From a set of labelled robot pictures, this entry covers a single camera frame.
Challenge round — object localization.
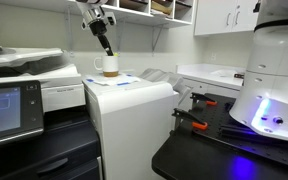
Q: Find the manila folder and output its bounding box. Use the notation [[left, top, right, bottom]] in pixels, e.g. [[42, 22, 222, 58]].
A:
[[151, 0, 174, 14]]

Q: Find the white printer finisher unit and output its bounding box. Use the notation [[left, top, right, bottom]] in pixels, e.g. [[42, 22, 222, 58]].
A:
[[82, 68, 192, 180]]

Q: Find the silver cabinet handle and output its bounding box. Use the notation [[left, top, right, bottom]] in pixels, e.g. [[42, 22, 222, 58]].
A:
[[225, 12, 232, 27], [234, 10, 241, 26]]

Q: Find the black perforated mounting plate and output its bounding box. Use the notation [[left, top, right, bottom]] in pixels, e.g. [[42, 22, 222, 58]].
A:
[[190, 93, 288, 171]]

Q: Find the black clamp with orange handle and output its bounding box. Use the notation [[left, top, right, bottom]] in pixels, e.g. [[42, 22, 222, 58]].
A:
[[189, 92, 218, 107], [171, 107, 209, 131]]

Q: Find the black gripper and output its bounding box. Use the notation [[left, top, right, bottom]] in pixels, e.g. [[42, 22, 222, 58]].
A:
[[88, 18, 114, 57]]

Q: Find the white paper sheet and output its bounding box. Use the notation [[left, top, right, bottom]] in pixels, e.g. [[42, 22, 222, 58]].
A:
[[85, 72, 142, 87]]

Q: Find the white mug with brown base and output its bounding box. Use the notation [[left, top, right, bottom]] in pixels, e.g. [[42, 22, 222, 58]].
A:
[[93, 54, 120, 78]]

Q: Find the white wall mail sorter shelf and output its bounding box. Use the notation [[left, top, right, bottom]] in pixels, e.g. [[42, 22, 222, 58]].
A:
[[67, 0, 197, 29]]

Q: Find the office copier machine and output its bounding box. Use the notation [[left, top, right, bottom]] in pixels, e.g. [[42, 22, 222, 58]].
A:
[[0, 44, 102, 180]]

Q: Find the white counter cabinet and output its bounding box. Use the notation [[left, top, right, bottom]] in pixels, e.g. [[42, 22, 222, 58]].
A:
[[176, 63, 248, 112]]

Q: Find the copier touchscreen panel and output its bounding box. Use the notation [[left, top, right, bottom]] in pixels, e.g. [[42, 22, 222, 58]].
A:
[[0, 79, 45, 148]]

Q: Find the white shelf bracket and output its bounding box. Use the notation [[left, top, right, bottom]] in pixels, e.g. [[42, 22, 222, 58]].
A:
[[151, 25, 164, 53], [115, 19, 124, 54], [65, 6, 76, 58]]

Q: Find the black robot cart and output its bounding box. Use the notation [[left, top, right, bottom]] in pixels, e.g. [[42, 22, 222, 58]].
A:
[[151, 93, 288, 180]]

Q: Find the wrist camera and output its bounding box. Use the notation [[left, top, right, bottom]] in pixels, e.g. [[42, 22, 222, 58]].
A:
[[104, 12, 118, 26]]

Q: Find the white upper wall cabinet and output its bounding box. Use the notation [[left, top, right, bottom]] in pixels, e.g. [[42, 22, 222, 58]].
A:
[[193, 0, 260, 37]]

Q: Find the white paper stack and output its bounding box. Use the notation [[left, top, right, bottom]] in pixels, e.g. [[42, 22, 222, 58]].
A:
[[150, 9, 172, 17]]

